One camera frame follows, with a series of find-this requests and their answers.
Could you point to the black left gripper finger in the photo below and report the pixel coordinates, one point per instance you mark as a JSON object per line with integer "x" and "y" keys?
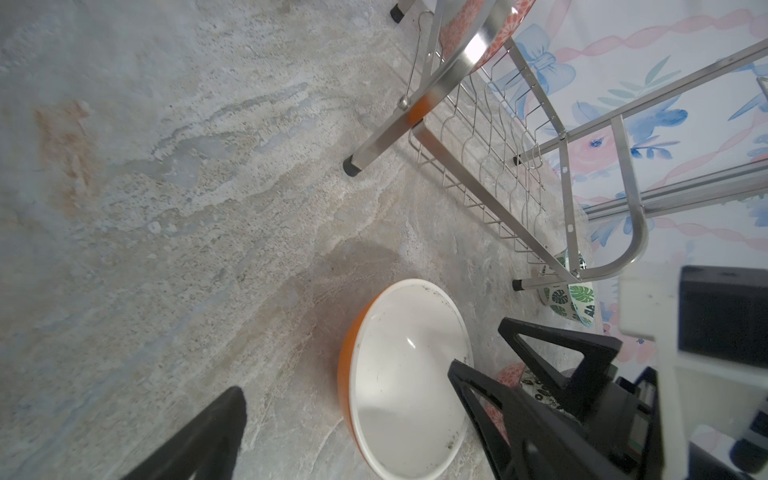
{"x": 205, "y": 448}

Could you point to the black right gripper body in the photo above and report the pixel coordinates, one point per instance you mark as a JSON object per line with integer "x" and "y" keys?
{"x": 622, "y": 422}

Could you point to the orange bowl white inside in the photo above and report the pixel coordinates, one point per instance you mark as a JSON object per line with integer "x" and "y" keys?
{"x": 392, "y": 380}

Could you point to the steel wire dish rack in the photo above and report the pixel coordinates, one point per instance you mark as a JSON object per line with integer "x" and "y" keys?
{"x": 519, "y": 147}

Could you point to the green leaf pattern bowl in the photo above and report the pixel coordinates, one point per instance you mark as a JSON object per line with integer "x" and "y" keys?
{"x": 575, "y": 302}

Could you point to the aluminium corner post right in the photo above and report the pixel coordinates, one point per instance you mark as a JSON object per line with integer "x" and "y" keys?
{"x": 720, "y": 187}

